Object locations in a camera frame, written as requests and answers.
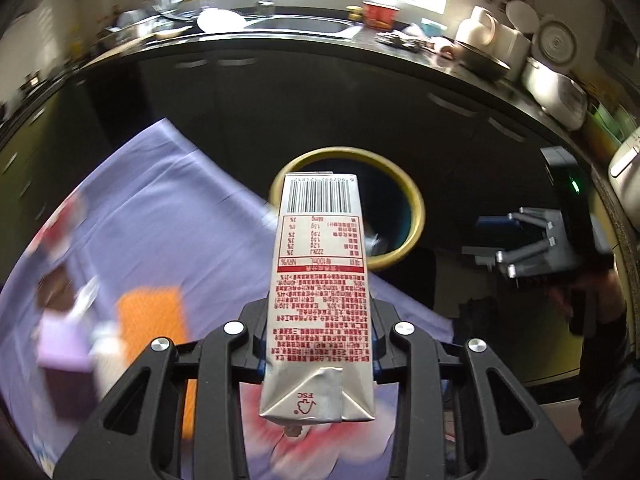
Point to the white rice cooker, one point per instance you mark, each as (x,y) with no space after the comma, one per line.
(558,95)

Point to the steel kitchen sink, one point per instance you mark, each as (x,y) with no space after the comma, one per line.
(308,25)

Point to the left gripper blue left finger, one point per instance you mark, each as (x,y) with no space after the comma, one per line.
(260,353)

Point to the white electric kettle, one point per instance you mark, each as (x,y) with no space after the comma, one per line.
(479,30)

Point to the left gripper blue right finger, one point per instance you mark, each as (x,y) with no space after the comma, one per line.
(377,353)

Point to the person's right hand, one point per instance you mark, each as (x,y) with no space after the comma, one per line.
(594,299)

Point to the yellow wafer packet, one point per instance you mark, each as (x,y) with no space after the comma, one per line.
(146,313)

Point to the yellow rimmed trash bin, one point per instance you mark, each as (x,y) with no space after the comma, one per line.
(392,205)

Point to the red white milk carton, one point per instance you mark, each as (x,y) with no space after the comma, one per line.
(319,357)

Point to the brown square box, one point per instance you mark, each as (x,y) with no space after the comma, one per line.
(55,291)

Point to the red container on counter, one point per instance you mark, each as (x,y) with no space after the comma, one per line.
(379,16)

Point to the white purple carton box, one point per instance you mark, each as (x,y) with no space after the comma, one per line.
(62,354)

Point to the purple floral tablecloth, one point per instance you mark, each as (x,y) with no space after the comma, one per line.
(162,220)

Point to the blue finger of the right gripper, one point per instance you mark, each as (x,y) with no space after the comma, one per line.
(507,222)
(483,256)

